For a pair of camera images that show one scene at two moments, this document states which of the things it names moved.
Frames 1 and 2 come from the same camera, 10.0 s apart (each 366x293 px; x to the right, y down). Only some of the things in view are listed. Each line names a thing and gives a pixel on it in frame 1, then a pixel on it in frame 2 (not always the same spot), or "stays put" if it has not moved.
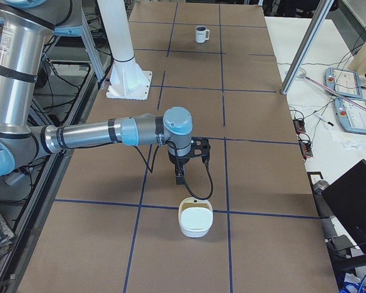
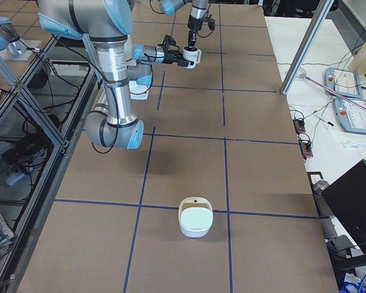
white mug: x=202 y=33 to x=193 y=54
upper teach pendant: x=343 y=82 stays put
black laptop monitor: x=354 y=197 stays put
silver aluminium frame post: x=307 y=48 stays put
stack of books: x=0 y=237 stays put
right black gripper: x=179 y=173 to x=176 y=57
